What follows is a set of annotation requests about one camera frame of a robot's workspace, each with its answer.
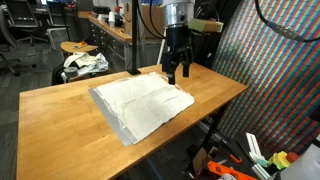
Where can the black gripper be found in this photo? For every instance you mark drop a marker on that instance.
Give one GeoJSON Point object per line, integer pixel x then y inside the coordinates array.
{"type": "Point", "coordinates": [178, 39]}

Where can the white cloth towel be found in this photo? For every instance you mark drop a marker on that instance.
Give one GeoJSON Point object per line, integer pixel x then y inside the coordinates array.
{"type": "Point", "coordinates": [135, 107]}

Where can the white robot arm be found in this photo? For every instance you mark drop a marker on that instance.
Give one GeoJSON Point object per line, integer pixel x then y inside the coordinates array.
{"type": "Point", "coordinates": [177, 14]}

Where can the crumpled white cloth pile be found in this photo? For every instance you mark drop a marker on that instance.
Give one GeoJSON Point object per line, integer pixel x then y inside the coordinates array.
{"type": "Point", "coordinates": [87, 63]}

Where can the black vertical pole stand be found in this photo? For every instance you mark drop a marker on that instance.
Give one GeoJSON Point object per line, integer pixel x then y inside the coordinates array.
{"type": "Point", "coordinates": [133, 70]}

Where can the cardboard box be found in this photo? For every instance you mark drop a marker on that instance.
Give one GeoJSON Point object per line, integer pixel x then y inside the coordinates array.
{"type": "Point", "coordinates": [152, 17]}

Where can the wooden counter with drawers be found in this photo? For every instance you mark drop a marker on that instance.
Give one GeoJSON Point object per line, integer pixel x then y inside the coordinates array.
{"type": "Point", "coordinates": [112, 44]}

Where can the small round wooden table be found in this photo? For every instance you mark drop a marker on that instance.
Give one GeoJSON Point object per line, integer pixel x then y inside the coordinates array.
{"type": "Point", "coordinates": [72, 47]}

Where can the yellow green toy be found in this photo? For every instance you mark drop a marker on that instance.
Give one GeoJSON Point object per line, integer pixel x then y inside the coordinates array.
{"type": "Point", "coordinates": [279, 160]}

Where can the black office chair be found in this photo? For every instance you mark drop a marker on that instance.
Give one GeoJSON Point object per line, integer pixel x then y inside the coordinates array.
{"type": "Point", "coordinates": [22, 17]}

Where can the black table leg frame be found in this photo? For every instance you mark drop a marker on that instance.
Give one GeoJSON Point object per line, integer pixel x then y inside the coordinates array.
{"type": "Point", "coordinates": [216, 116]}

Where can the grey duct tape roll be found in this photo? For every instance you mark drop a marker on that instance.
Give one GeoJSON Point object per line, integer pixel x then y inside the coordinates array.
{"type": "Point", "coordinates": [71, 72]}

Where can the white plastic bracket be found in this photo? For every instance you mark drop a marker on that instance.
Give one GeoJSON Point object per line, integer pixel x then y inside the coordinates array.
{"type": "Point", "coordinates": [255, 152]}

